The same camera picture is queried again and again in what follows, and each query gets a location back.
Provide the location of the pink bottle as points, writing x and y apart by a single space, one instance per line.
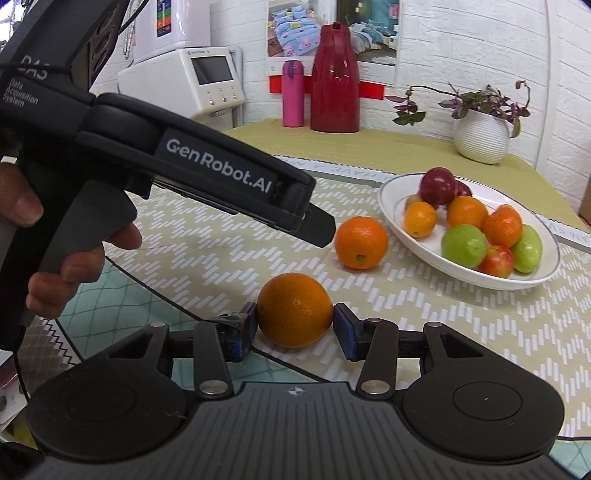
292 97

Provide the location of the white rimmed plate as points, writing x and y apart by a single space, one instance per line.
415 258

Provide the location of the tan longan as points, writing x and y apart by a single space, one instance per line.
412 201

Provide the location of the olive green cloth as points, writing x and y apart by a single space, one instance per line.
369 147

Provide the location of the medium smooth orange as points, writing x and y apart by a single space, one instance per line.
467 212

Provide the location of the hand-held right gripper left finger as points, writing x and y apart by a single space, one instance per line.
249 330

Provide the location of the white potted purple plant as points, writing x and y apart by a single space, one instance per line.
480 138

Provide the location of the wall poster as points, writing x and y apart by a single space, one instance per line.
374 32

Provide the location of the chevron patterned tablecloth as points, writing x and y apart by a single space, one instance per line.
461 332

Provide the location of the white wall water purifier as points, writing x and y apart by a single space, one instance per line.
171 23

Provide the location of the small green jujube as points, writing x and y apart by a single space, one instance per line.
463 245

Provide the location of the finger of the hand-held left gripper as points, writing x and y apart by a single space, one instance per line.
321 226

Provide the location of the red thermos jug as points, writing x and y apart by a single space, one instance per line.
334 87

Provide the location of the oval yellow-orange citrus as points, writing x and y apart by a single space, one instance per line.
420 220

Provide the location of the dark red plum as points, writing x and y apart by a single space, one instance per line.
437 184
464 189

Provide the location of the large orange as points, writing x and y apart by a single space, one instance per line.
294 310

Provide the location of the person's left hand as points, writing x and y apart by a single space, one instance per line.
83 265

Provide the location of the red yellow plum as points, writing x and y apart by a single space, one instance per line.
496 261

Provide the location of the white screen appliance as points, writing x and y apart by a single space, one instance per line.
184 97

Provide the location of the large green jujube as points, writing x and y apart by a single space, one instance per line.
527 249

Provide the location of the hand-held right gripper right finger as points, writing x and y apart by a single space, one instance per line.
344 334

